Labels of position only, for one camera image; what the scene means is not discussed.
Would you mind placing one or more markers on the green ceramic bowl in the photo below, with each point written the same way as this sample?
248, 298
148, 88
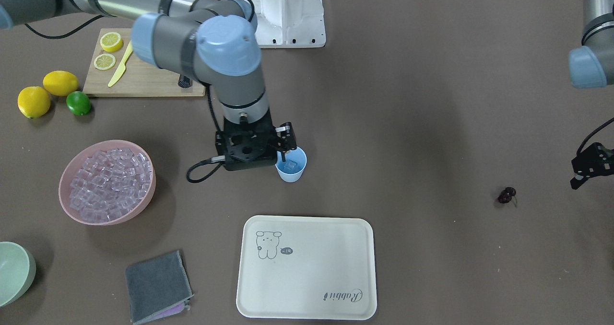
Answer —
17, 272

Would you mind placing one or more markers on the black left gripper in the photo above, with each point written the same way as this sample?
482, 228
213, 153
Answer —
594, 161

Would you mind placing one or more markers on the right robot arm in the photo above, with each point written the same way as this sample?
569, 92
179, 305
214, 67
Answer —
208, 41

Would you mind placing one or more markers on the dark red cherry pair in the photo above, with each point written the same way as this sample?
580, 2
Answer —
508, 195

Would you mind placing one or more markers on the yellow lemon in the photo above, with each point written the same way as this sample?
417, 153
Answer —
33, 102
60, 83

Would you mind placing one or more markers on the lemon slice upper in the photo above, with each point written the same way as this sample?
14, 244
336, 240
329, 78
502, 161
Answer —
111, 42

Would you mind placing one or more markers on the lemon slice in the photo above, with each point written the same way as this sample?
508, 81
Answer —
104, 62
111, 42

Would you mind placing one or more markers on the pink bowl of ice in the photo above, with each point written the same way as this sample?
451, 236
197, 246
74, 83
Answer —
107, 183

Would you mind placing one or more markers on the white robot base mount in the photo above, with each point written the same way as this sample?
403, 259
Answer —
290, 23

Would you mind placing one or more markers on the grey folded cloth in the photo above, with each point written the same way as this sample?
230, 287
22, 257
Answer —
158, 288

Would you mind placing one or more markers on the lemon slice lower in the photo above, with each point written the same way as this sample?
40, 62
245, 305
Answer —
104, 62

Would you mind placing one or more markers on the yellow lemon far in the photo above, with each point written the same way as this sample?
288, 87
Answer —
33, 102

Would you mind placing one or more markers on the wooden cutting board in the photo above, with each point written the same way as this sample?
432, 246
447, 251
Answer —
140, 79

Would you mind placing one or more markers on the green lime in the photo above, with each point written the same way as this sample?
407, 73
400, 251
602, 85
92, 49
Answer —
78, 103

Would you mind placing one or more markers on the yellow plastic knife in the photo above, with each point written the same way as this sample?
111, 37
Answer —
122, 66

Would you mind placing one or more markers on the yellow lemon near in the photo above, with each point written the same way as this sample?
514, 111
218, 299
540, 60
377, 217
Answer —
60, 83

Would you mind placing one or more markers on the steel muddler black tip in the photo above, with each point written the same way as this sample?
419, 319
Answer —
184, 82

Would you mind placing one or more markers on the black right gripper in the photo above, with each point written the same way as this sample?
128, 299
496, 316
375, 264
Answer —
286, 137

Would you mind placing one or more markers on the cream rabbit tray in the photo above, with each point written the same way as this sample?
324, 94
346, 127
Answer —
295, 267

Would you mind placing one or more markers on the clear ice cube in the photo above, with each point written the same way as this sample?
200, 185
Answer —
290, 167

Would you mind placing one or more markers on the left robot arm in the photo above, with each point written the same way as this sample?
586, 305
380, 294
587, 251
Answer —
592, 66

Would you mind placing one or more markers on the light blue plastic cup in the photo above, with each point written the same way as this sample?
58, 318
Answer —
297, 155

